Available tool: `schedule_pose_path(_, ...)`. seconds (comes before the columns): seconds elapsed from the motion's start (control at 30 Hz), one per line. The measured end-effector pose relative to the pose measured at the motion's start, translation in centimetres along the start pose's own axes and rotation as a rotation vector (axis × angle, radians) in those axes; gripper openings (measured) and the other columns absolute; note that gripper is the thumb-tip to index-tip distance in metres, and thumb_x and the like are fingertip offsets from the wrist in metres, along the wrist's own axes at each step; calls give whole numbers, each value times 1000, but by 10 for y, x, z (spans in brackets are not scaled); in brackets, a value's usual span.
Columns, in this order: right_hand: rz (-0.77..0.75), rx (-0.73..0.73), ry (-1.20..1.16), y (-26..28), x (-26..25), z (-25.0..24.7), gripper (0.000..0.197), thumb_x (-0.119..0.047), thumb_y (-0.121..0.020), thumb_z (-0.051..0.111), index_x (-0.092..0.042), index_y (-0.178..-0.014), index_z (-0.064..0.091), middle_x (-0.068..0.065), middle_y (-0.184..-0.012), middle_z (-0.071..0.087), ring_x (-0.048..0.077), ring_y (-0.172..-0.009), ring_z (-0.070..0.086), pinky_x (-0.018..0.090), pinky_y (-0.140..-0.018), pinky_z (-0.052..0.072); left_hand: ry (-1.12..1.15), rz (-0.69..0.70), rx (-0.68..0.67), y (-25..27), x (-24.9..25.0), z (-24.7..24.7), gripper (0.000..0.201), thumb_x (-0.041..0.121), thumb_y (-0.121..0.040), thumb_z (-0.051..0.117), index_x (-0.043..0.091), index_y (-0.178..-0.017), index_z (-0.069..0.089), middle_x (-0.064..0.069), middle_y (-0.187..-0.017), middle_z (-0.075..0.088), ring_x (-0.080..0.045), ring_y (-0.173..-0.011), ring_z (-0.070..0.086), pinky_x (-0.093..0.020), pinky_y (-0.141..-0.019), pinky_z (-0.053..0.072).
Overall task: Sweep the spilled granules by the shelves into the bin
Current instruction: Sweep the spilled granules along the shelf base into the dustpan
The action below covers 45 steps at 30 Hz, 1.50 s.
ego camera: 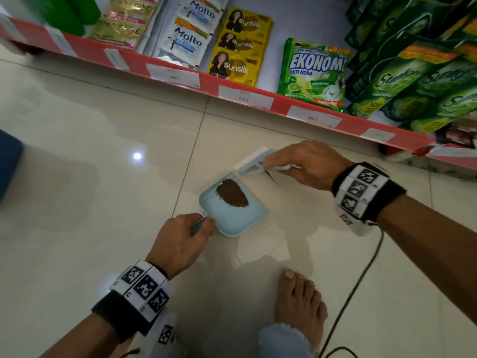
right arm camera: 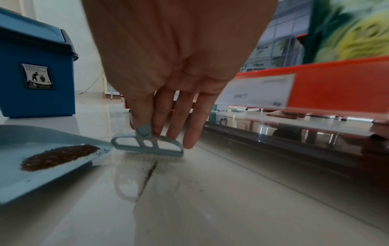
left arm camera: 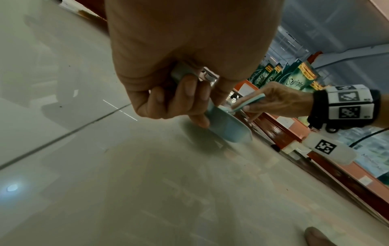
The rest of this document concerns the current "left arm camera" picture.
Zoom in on person's right hand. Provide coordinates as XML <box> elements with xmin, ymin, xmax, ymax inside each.
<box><xmin>234</xmin><ymin>81</ymin><xmax>315</xmax><ymax>123</ymax></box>

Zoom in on person's left hand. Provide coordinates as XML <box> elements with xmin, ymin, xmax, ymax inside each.
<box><xmin>105</xmin><ymin>0</ymin><xmax>285</xmax><ymax>128</ymax></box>

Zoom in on light blue brush white bristles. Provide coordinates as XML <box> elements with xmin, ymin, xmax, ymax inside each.
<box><xmin>223</xmin><ymin>93</ymin><xmax>267</xmax><ymax>114</ymax></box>

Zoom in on light blue plastic dustpan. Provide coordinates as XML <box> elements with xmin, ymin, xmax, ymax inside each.
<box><xmin>170</xmin><ymin>62</ymin><xmax>254</xmax><ymax>144</ymax></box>

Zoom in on person's right forearm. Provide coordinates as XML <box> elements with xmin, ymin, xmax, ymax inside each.
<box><xmin>372</xmin><ymin>93</ymin><xmax>389</xmax><ymax>130</ymax></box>

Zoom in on person's right foot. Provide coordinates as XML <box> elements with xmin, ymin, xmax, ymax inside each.
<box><xmin>304</xmin><ymin>226</ymin><xmax>339</xmax><ymax>246</ymax></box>

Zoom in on stack of dark green pouches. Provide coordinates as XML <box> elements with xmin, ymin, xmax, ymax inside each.
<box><xmin>246</xmin><ymin>58</ymin><xmax>325</xmax><ymax>95</ymax></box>

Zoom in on black right wristband with markers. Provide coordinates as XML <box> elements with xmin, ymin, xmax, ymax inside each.
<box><xmin>306</xmin><ymin>83</ymin><xmax>383</xmax><ymax>131</ymax></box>

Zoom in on white wire grid rack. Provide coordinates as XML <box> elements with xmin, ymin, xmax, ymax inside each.
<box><xmin>273</xmin><ymin>26</ymin><xmax>311</xmax><ymax>61</ymax></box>

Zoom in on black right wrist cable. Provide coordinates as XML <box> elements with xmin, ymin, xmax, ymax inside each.
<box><xmin>347</xmin><ymin>127</ymin><xmax>389</xmax><ymax>149</ymax></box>

